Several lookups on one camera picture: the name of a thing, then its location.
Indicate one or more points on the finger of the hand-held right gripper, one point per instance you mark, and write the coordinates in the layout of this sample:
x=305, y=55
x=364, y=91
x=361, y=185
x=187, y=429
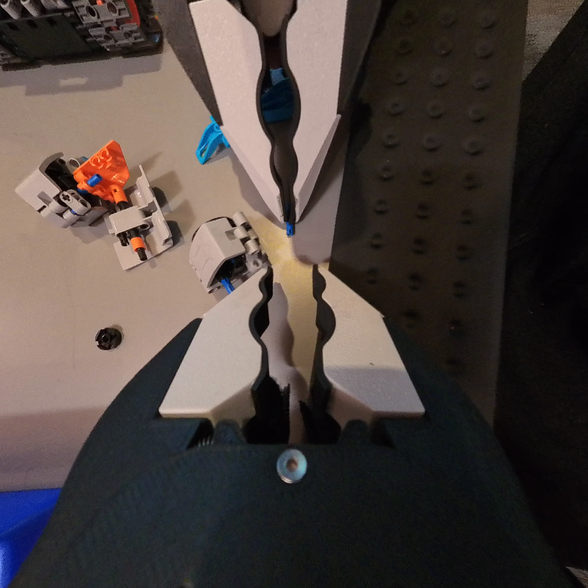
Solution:
x=321, y=69
x=229, y=69

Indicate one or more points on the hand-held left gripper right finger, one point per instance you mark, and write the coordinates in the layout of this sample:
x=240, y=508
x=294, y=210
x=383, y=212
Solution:
x=367, y=367

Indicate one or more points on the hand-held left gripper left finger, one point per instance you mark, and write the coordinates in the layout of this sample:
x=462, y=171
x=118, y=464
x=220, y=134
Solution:
x=216, y=367

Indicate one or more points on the grey black wheel Lego assembly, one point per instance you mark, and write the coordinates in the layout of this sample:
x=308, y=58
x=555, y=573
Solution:
x=211, y=248

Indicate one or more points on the grey orange axle assembly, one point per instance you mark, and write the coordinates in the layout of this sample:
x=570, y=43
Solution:
x=138, y=216

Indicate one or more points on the light blue plastic tool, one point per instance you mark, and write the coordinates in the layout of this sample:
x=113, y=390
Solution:
x=211, y=142

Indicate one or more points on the dark grey round plate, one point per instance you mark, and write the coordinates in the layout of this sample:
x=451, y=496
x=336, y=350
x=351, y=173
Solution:
x=109, y=338

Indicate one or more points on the grey orange toy robot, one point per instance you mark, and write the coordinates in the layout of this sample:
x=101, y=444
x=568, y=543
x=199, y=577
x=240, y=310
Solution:
x=69, y=32

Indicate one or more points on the black dimpled panel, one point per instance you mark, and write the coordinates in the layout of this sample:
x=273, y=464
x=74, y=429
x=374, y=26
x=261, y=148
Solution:
x=436, y=183

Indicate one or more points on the blue plastic bin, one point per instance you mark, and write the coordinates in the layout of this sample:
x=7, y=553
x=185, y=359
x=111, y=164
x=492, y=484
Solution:
x=23, y=528

